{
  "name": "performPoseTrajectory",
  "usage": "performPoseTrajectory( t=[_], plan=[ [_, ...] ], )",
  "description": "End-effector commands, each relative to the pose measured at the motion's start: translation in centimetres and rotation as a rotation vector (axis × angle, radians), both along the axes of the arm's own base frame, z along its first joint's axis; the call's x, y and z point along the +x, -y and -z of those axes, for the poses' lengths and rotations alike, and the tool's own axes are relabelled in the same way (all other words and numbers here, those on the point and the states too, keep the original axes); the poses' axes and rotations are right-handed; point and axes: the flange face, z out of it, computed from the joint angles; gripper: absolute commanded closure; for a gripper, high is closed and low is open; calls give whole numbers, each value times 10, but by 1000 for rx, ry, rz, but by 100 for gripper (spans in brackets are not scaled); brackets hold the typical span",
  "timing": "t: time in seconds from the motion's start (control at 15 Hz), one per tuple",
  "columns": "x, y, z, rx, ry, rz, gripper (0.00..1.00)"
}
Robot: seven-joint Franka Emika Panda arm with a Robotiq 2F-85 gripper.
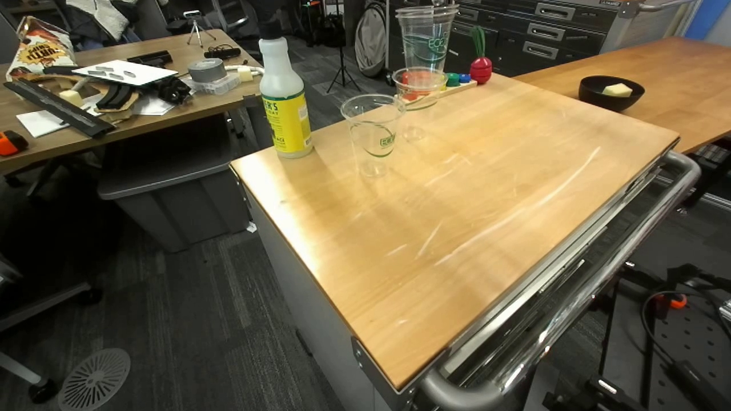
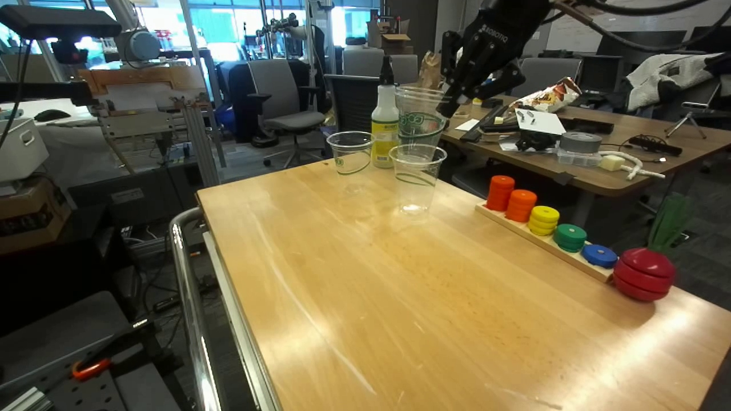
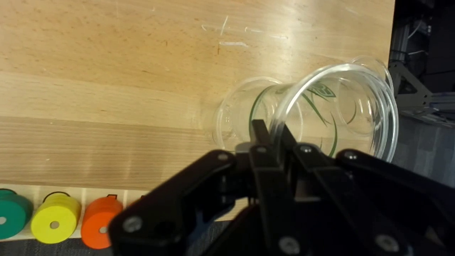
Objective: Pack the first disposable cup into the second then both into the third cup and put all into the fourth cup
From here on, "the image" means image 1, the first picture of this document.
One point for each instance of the white spray bottle yellow label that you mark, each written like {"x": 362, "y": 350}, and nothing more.
{"x": 287, "y": 116}

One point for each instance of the red-orange toy disc stack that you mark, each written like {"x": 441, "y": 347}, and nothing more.
{"x": 412, "y": 79}

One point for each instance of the green toy disc stack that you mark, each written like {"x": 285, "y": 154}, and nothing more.
{"x": 451, "y": 79}

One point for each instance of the wooden toy base strip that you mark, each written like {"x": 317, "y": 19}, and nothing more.
{"x": 467, "y": 85}

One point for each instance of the blue toy disc stack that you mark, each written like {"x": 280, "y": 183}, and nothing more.
{"x": 463, "y": 79}

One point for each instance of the grey under-desk cabinet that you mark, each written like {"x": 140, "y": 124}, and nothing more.
{"x": 174, "y": 197}

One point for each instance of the green ribbed plastic object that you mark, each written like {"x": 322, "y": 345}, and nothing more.
{"x": 479, "y": 43}

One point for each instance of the grey tape roll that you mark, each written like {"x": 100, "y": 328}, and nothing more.
{"x": 207, "y": 72}

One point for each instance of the wooden office desk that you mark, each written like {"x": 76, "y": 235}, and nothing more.
{"x": 152, "y": 122}

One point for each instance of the black drawer cabinet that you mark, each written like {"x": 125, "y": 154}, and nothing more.
{"x": 534, "y": 35}

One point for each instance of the black bowl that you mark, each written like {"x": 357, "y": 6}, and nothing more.
{"x": 591, "y": 94}

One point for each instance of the flat black remote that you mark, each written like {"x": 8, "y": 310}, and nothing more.
{"x": 152, "y": 59}

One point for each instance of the white printed paper sheet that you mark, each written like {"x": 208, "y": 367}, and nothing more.
{"x": 126, "y": 72}

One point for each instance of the pale yellow block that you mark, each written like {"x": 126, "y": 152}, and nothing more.
{"x": 618, "y": 89}

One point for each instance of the long black bar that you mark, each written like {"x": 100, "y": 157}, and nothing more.
{"x": 60, "y": 109}

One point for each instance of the round floor vent disc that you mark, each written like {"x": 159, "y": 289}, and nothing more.
{"x": 94, "y": 378}

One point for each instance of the wooden workbench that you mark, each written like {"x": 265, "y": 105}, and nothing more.
{"x": 676, "y": 83}

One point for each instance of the small white paper note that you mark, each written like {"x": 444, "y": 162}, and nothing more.
{"x": 40, "y": 122}

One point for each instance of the office chair base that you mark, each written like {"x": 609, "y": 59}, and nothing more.
{"x": 37, "y": 304}

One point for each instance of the black perforated breadboard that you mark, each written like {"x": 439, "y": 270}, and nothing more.
{"x": 687, "y": 358}

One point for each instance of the snack chips bag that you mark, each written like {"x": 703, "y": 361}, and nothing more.
{"x": 40, "y": 52}

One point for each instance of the small orange object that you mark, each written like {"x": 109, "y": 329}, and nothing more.
{"x": 10, "y": 144}

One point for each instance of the black camera tripod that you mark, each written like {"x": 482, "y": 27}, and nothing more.
{"x": 344, "y": 54}

